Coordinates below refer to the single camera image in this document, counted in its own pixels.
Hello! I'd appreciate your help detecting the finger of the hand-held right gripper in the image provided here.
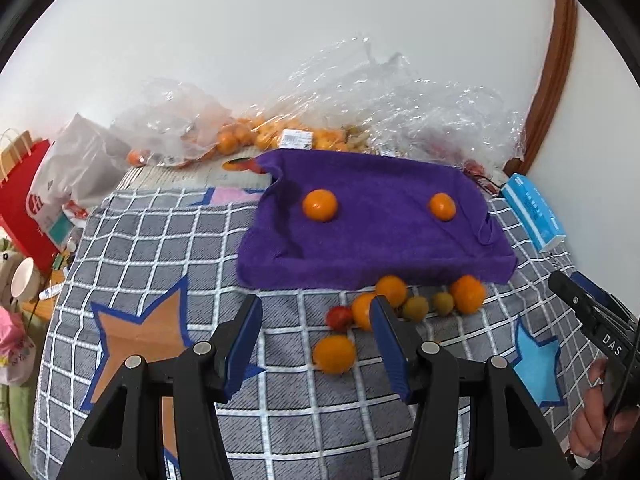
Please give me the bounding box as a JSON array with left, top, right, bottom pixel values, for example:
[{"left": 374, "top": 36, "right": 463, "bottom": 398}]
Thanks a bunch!
[
  {"left": 547, "top": 270, "right": 632, "bottom": 332},
  {"left": 571, "top": 271, "right": 635, "bottom": 322}
]

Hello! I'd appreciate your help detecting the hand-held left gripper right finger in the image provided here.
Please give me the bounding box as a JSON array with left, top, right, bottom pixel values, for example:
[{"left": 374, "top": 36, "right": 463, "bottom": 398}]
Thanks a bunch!
[{"left": 369, "top": 295, "right": 576, "bottom": 480}]

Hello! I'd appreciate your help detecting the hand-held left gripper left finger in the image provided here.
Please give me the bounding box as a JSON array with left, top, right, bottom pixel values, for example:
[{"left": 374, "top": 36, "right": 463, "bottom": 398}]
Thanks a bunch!
[{"left": 55, "top": 294, "right": 264, "bottom": 480}]

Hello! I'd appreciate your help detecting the orange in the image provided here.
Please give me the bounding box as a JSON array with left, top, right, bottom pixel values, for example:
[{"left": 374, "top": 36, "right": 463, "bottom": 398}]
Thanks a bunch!
[
  {"left": 302, "top": 188, "right": 340, "bottom": 224},
  {"left": 374, "top": 275, "right": 408, "bottom": 308},
  {"left": 449, "top": 275, "right": 487, "bottom": 316},
  {"left": 428, "top": 192, "right": 457, "bottom": 222},
  {"left": 351, "top": 293, "right": 377, "bottom": 332},
  {"left": 312, "top": 335, "right": 358, "bottom": 376}
]

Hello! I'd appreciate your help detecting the red cherry tomato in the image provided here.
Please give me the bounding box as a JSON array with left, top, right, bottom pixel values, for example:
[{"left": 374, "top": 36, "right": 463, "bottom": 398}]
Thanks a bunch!
[{"left": 325, "top": 306, "right": 354, "bottom": 332}]

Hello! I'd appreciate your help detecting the person's right hand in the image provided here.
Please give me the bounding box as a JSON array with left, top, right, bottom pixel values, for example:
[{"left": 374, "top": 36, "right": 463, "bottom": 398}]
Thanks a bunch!
[{"left": 569, "top": 358, "right": 614, "bottom": 467}]

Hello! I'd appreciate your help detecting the blue tissue pack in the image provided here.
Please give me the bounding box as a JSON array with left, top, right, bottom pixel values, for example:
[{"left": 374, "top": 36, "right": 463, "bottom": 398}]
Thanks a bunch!
[{"left": 500, "top": 173, "right": 568, "bottom": 253}]

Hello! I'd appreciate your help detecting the purple towel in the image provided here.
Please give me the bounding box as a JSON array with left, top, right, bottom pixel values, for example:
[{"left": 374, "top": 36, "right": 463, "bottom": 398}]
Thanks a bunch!
[{"left": 235, "top": 149, "right": 518, "bottom": 292}]

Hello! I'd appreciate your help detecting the grey plaid star blanket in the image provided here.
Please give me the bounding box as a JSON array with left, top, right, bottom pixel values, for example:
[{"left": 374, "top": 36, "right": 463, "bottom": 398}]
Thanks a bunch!
[{"left": 30, "top": 180, "right": 593, "bottom": 480}]

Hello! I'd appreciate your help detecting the striped bed sheet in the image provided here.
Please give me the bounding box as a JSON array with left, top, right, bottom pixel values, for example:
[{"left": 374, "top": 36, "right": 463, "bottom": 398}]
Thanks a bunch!
[{"left": 117, "top": 162, "right": 273, "bottom": 195}]

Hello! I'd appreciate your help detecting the clear bag of cherry tomatoes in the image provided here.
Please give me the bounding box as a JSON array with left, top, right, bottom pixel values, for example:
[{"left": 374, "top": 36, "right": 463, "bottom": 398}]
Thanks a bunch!
[{"left": 415, "top": 85, "right": 527, "bottom": 175}]

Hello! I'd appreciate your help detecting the labelled clear bag of oranges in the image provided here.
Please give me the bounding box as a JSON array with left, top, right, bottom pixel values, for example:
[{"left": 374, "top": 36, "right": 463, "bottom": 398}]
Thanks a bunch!
[{"left": 215, "top": 110, "right": 351, "bottom": 153}]

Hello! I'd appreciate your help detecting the small clear bag of oranges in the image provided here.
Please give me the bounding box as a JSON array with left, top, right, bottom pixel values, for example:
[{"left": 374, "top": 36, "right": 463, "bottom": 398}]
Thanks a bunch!
[{"left": 112, "top": 77, "right": 237, "bottom": 168}]

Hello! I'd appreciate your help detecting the white cup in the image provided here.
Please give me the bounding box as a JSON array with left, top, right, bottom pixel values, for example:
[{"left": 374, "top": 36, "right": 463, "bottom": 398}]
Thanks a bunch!
[{"left": 10, "top": 257, "right": 44, "bottom": 303}]

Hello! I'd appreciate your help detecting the pink plastic bag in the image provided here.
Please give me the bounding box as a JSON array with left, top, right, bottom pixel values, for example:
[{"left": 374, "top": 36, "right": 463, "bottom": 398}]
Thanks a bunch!
[{"left": 0, "top": 305, "right": 37, "bottom": 387}]

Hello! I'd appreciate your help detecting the large clear plastic bag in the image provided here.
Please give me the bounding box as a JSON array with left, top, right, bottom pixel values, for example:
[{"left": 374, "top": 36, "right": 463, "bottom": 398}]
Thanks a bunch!
[{"left": 280, "top": 35, "right": 451, "bottom": 161}]

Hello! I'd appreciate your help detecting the white plastic bag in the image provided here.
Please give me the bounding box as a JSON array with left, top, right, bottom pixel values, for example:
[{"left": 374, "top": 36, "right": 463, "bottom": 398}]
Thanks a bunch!
[{"left": 27, "top": 112, "right": 132, "bottom": 251}]

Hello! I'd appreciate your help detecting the red paper bag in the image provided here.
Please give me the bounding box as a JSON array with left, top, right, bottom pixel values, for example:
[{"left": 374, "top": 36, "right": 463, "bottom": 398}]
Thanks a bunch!
[{"left": 0, "top": 130, "right": 58, "bottom": 273}]

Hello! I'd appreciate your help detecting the black cable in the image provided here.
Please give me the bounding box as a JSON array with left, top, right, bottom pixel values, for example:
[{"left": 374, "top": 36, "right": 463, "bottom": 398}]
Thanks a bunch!
[{"left": 470, "top": 172, "right": 503, "bottom": 197}]

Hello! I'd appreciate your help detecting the brown wooden door frame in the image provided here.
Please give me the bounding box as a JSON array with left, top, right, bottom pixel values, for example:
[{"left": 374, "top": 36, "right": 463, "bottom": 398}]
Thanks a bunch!
[{"left": 502, "top": 0, "right": 579, "bottom": 176}]

